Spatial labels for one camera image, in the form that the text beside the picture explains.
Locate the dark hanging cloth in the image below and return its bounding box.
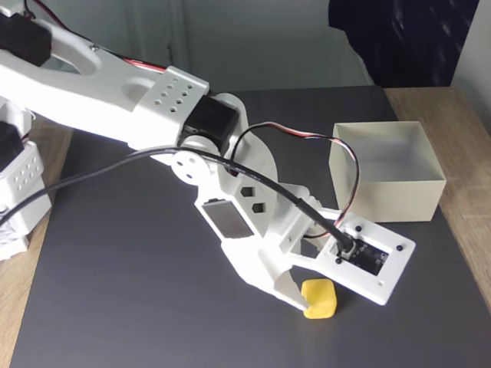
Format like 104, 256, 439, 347
328, 0, 480, 88

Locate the red white black servo cable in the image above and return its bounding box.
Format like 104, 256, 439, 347
229, 121, 361, 231

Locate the dark grey table mat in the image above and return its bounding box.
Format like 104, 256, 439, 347
7, 84, 491, 368

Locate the black camera cable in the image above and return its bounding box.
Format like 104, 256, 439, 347
0, 146, 356, 260

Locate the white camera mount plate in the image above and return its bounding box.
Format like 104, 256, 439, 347
268, 195, 417, 307

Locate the white open box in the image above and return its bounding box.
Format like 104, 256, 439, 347
328, 120, 448, 224

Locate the yellow cube block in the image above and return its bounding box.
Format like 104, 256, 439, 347
300, 278, 339, 320

